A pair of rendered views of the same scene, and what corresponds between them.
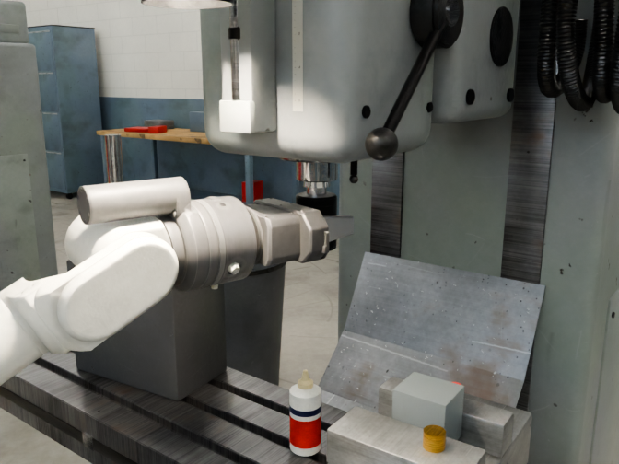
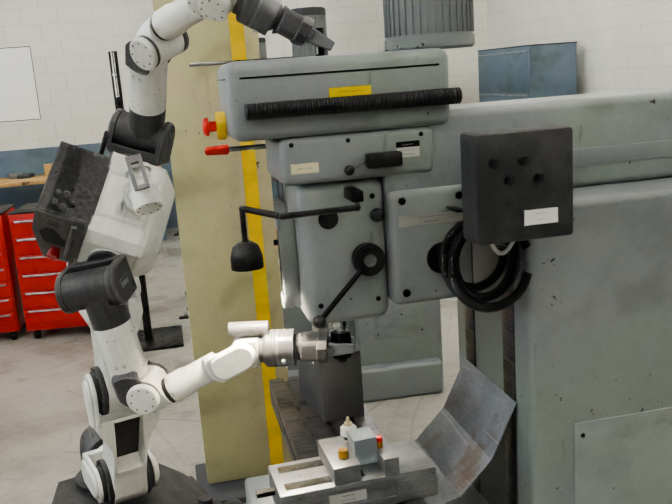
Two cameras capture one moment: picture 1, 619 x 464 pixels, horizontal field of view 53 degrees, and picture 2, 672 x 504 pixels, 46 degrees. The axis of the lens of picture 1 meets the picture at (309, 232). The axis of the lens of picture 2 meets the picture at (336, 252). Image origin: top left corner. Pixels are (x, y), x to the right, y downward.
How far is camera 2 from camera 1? 1.44 m
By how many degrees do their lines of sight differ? 40
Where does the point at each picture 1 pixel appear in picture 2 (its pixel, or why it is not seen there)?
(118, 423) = (291, 424)
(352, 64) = (311, 287)
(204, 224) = (270, 341)
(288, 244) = (310, 354)
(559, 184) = (517, 339)
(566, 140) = (517, 312)
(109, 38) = (592, 51)
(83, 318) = (218, 370)
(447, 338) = (475, 424)
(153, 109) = not seen: hidden behind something
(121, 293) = (231, 364)
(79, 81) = not seen: hidden behind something
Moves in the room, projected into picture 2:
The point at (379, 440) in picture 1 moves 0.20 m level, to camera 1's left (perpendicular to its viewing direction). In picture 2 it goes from (328, 449) to (265, 428)
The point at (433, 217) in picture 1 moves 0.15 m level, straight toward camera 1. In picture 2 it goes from (484, 344) to (441, 360)
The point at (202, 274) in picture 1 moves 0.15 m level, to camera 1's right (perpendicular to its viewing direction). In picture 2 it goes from (269, 361) to (317, 373)
